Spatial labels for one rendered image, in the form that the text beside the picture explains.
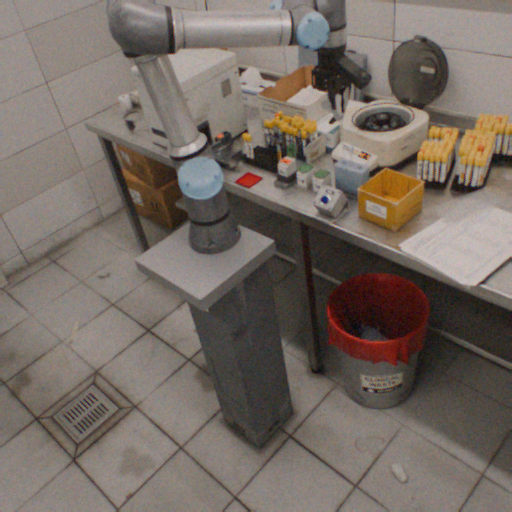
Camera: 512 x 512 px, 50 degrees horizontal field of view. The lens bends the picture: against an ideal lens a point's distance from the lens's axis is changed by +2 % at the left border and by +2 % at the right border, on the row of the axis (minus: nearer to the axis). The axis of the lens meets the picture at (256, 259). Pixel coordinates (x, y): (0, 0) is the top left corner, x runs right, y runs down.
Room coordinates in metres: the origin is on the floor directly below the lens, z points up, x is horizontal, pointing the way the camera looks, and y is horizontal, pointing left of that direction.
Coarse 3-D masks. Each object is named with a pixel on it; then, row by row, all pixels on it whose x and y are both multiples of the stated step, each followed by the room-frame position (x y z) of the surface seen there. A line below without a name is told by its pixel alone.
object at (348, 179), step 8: (344, 160) 1.43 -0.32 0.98; (336, 168) 1.42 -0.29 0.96; (344, 168) 1.39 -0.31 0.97; (352, 168) 1.38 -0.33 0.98; (360, 168) 1.37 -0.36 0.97; (368, 168) 1.37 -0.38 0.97; (336, 176) 1.42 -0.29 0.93; (344, 176) 1.39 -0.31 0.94; (352, 176) 1.37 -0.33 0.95; (360, 176) 1.35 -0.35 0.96; (368, 176) 1.37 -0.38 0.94; (336, 184) 1.42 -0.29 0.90; (344, 184) 1.40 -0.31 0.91; (352, 184) 1.37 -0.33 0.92; (360, 184) 1.35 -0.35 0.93; (344, 192) 1.39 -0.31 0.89; (352, 192) 1.37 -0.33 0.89
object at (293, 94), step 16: (288, 80) 2.04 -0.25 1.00; (304, 80) 2.10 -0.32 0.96; (272, 96) 1.98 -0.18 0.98; (288, 96) 2.03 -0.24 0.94; (304, 96) 2.01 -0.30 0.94; (320, 96) 1.99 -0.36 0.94; (352, 96) 1.92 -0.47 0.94; (272, 112) 1.87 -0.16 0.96; (288, 112) 1.81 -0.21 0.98; (304, 112) 1.75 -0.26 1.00; (320, 112) 1.79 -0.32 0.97
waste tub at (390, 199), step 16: (384, 176) 1.34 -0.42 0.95; (400, 176) 1.30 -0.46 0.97; (368, 192) 1.24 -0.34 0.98; (384, 192) 1.34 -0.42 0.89; (400, 192) 1.30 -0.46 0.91; (416, 192) 1.22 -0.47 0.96; (368, 208) 1.24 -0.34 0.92; (384, 208) 1.20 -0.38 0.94; (400, 208) 1.18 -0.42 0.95; (416, 208) 1.23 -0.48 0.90; (384, 224) 1.20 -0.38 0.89; (400, 224) 1.18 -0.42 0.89
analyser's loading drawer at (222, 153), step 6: (210, 144) 1.82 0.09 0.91; (216, 144) 1.76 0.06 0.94; (216, 150) 1.75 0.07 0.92; (222, 150) 1.71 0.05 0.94; (228, 150) 1.73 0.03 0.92; (240, 150) 1.69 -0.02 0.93; (216, 156) 1.72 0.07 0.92; (222, 156) 1.71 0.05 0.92; (228, 156) 1.70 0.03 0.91; (234, 156) 1.67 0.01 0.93; (240, 156) 1.69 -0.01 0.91; (228, 162) 1.66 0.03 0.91; (234, 162) 1.67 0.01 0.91
